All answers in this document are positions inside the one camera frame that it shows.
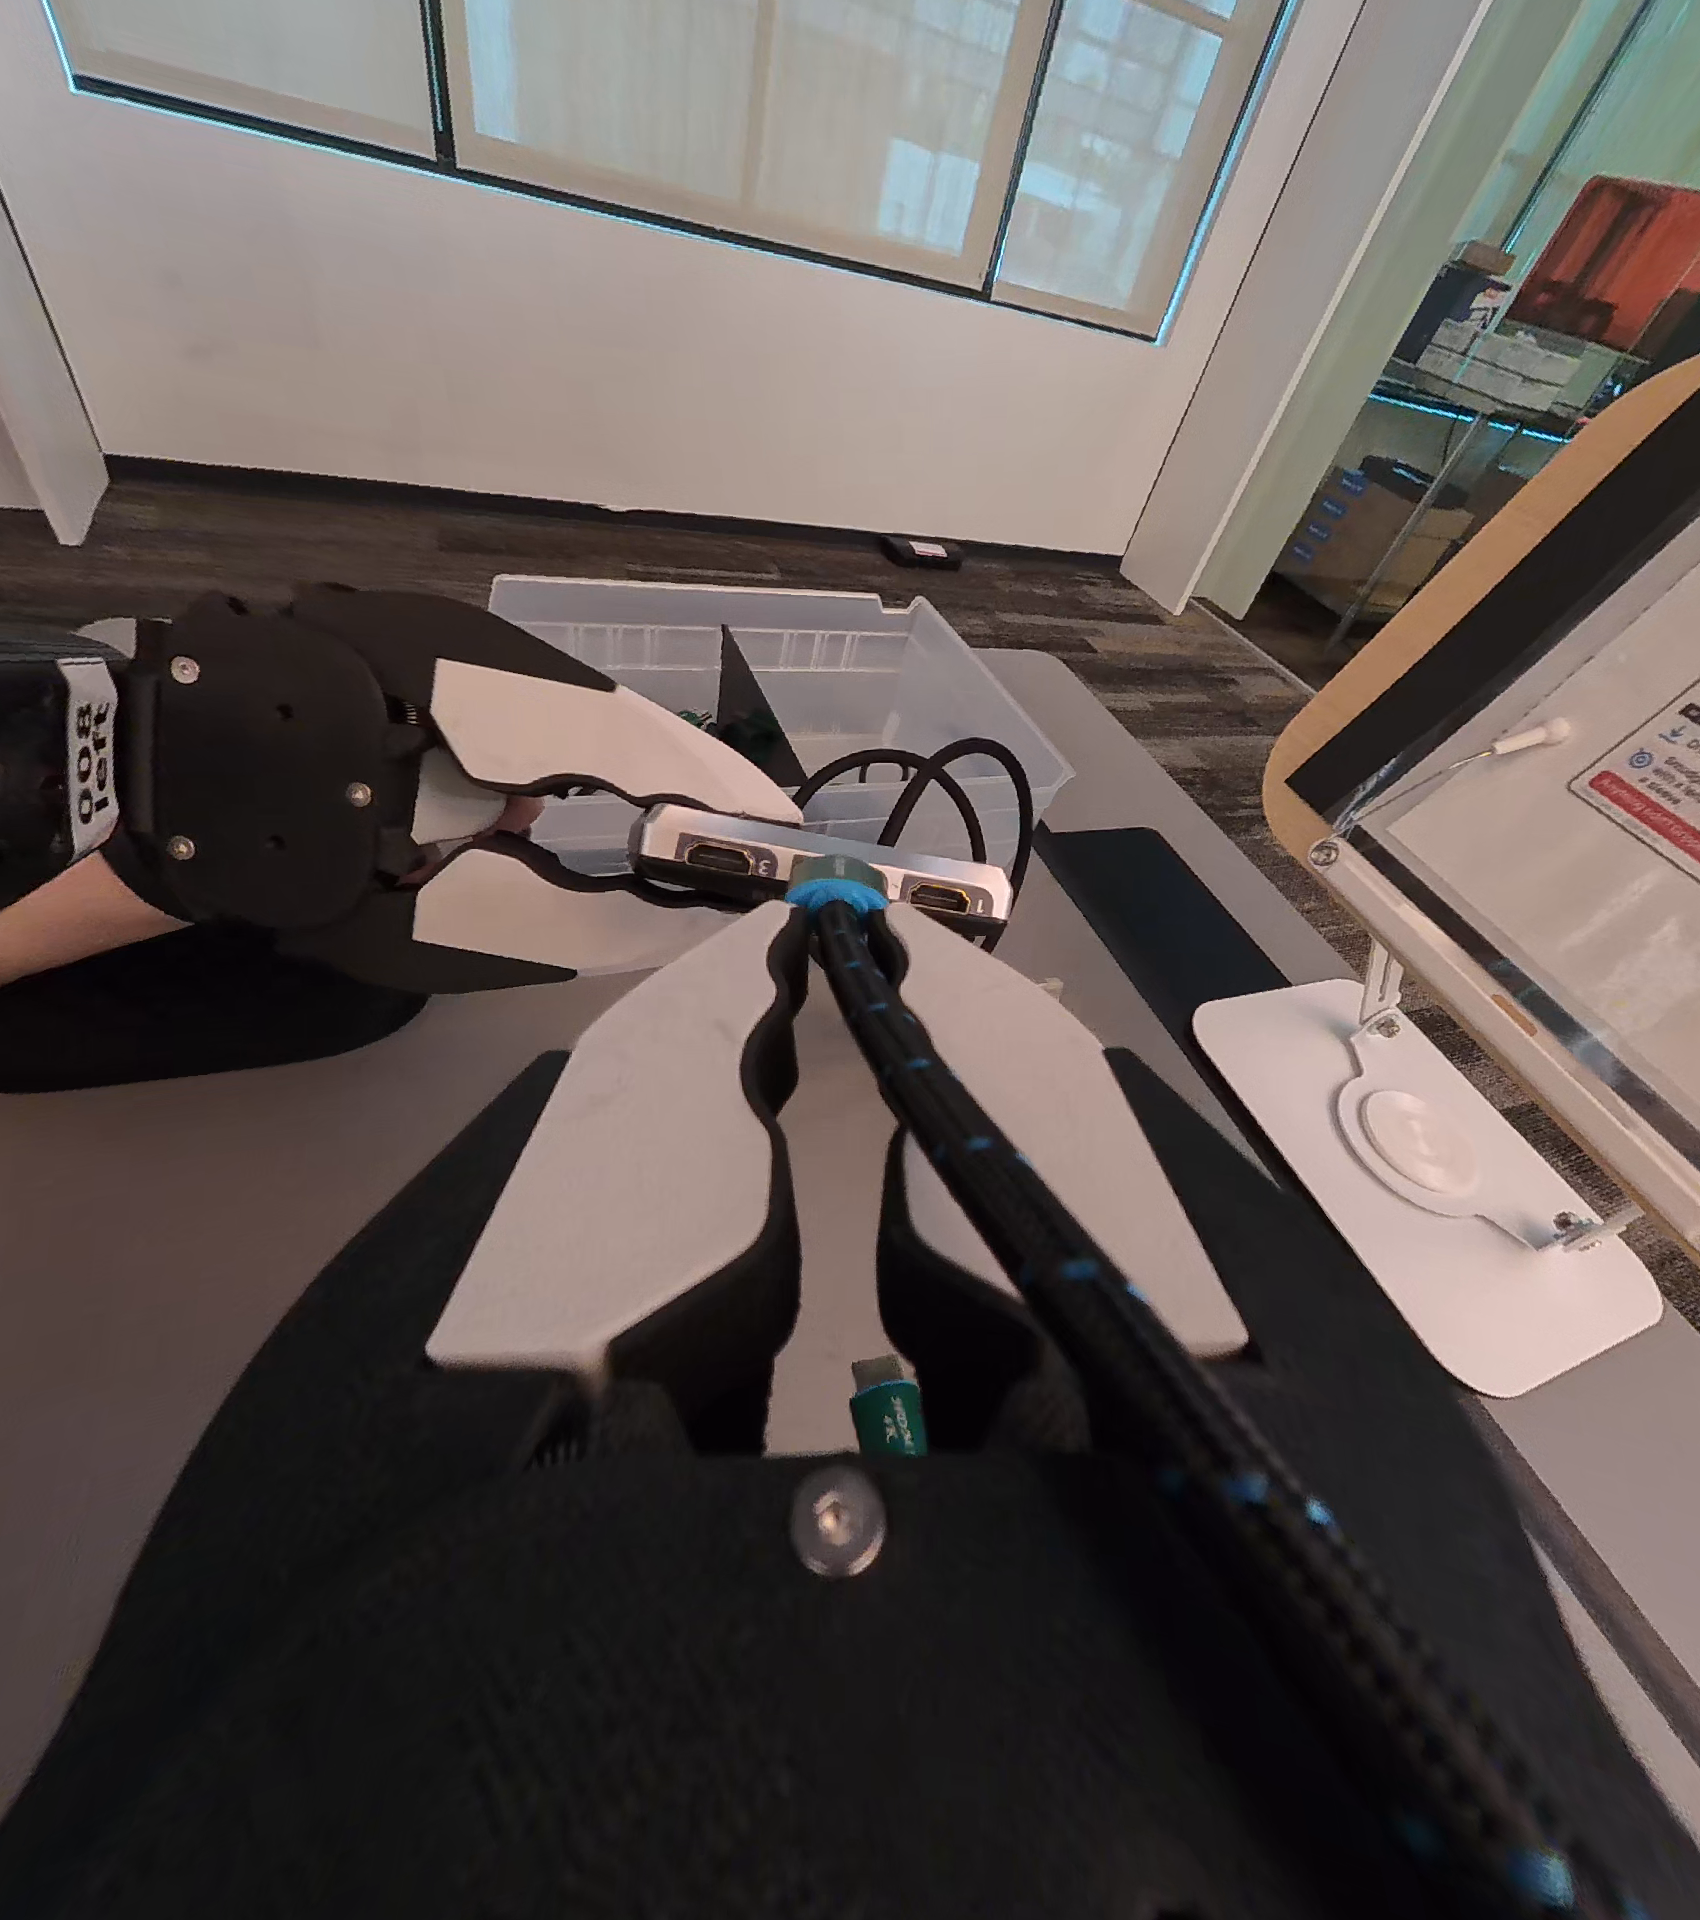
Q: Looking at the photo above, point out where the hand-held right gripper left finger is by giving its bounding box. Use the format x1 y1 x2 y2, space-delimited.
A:
424 903 801 1378

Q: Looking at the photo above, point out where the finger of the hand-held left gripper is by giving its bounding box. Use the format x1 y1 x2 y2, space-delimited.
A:
422 647 810 827
406 840 711 991

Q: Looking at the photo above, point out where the clear plastic bin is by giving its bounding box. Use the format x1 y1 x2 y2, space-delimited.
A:
485 573 1077 901

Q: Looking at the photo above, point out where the red storage crate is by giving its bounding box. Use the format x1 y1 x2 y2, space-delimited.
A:
1513 173 1700 344

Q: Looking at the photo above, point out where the silver hdmi switch box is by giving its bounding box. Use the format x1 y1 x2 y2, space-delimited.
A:
631 802 1014 939

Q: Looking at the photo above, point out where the wire storage shelf rack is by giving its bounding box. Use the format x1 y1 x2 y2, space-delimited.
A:
1269 240 1700 624

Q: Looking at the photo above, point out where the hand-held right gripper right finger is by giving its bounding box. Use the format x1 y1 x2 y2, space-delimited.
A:
850 903 1250 1364

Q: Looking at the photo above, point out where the person's left forearm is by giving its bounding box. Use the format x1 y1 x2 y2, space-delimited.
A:
0 865 200 985

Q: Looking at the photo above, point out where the thin black switch cable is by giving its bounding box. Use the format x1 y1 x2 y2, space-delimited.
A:
790 734 1039 962

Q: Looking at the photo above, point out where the instruction sign on wooden board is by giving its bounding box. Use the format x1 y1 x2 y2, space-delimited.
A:
1262 292 1700 1373

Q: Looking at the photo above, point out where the large paned window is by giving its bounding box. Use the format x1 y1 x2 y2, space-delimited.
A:
40 0 1310 347

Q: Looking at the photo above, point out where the black mesh pad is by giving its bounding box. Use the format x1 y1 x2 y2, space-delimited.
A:
0 921 432 1098

